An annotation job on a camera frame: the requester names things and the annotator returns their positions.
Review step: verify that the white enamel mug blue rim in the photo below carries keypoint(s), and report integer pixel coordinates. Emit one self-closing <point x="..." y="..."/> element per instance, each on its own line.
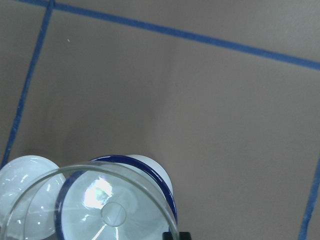
<point x="115" y="197"/>

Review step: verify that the clear glass funnel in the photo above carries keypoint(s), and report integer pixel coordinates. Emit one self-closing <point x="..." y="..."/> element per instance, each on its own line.
<point x="96" y="200"/>

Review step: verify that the white ceramic lid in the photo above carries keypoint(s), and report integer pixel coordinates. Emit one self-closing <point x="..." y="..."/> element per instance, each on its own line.
<point x="28" y="199"/>

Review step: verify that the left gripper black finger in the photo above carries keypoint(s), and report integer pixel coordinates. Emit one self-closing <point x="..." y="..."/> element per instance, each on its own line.
<point x="182" y="235"/>

